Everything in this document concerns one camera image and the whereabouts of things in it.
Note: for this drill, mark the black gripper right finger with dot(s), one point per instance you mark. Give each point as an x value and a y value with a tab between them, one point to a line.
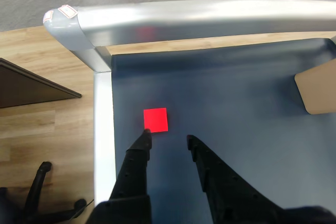
231	197

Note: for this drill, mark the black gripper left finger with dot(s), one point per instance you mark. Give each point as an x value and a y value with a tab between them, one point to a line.
131	182

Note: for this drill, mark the red cube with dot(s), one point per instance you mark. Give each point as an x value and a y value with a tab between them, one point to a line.
156	119

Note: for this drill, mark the beige rounded box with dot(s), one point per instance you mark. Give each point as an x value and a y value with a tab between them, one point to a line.
320	90

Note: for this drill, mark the black office chair base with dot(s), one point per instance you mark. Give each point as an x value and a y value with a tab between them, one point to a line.
34	195

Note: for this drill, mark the dark blue-grey table mat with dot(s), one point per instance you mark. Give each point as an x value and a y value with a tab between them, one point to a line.
236	90

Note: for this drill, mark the dark brown furniture panel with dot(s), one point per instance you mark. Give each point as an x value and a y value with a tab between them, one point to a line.
23	87

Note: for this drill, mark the white red sticker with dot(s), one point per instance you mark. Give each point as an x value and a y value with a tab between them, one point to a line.
48	16
67	11

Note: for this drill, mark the silver table edge frame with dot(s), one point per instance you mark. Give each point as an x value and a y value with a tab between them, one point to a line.
183	19

